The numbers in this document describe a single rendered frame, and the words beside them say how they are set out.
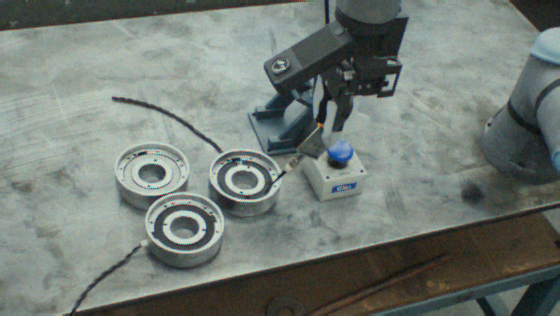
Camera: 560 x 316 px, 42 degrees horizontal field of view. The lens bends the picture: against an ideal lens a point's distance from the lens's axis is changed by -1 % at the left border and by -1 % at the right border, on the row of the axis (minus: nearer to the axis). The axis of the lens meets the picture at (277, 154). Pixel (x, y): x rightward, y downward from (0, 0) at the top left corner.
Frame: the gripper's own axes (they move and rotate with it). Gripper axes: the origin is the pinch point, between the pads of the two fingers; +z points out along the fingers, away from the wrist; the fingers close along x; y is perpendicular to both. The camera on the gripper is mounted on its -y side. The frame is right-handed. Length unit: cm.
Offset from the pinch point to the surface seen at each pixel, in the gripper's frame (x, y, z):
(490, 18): 40, 55, 13
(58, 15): 162, -25, 89
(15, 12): 162, -39, 86
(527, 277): -6, 48, 41
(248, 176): 4.2, -7.9, 11.3
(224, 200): -0.8, -13.1, 9.9
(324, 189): -1.5, 1.9, 10.2
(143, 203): 1.6, -24.0, 10.8
